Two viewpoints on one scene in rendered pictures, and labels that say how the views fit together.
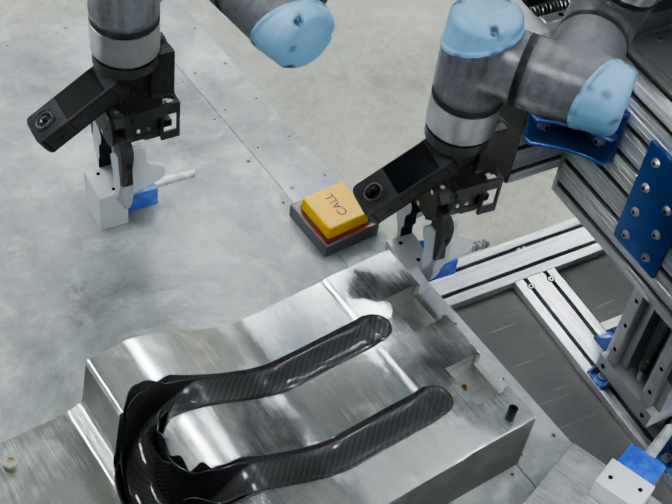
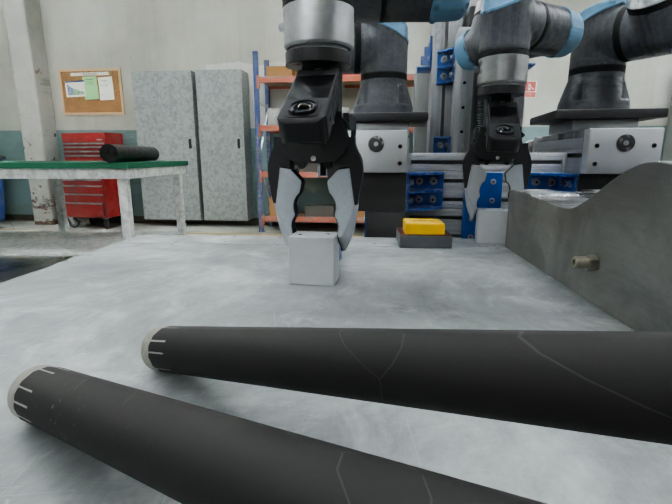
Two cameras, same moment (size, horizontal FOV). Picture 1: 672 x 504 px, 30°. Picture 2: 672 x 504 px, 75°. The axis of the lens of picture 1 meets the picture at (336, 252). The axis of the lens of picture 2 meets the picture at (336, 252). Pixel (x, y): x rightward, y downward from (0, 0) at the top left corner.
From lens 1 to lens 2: 1.34 m
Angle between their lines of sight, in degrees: 52
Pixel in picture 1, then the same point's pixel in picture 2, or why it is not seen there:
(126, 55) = (349, 25)
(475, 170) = not seen: hidden behind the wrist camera
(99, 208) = (333, 251)
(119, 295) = (429, 296)
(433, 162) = (509, 107)
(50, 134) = (326, 109)
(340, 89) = not seen: hidden behind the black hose
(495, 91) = (539, 23)
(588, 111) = (576, 23)
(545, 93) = (559, 16)
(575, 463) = not seen: outside the picture
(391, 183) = (506, 123)
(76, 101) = (317, 89)
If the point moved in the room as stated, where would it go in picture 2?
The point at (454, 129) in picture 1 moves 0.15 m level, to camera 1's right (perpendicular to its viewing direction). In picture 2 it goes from (523, 66) to (558, 78)
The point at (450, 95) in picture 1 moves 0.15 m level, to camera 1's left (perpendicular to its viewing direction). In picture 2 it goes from (519, 37) to (469, 15)
